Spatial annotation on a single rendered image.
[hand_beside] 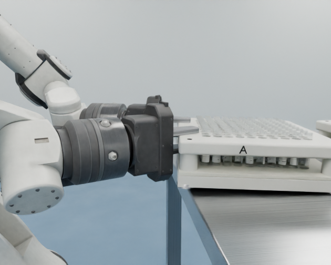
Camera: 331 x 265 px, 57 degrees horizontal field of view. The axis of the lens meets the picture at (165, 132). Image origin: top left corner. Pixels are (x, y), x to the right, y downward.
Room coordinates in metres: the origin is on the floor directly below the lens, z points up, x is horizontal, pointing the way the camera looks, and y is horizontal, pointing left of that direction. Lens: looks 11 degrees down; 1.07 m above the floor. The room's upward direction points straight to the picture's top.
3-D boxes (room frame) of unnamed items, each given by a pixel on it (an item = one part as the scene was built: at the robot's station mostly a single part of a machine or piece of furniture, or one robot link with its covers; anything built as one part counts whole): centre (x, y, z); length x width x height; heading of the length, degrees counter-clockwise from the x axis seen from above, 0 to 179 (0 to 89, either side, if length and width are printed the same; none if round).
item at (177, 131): (0.49, -0.02, 0.98); 0.06 x 0.03 x 0.02; 120
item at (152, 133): (0.44, 0.05, 0.97); 0.12 x 0.10 x 0.13; 120
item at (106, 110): (0.63, 0.07, 0.97); 0.12 x 0.10 x 0.13; 80
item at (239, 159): (0.47, -0.12, 0.95); 0.01 x 0.01 x 0.07
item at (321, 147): (0.55, -0.15, 0.96); 0.25 x 0.24 x 0.02; 178
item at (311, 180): (0.55, -0.14, 0.91); 0.24 x 0.24 x 0.02; 88
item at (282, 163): (0.47, -0.19, 0.94); 0.01 x 0.01 x 0.07
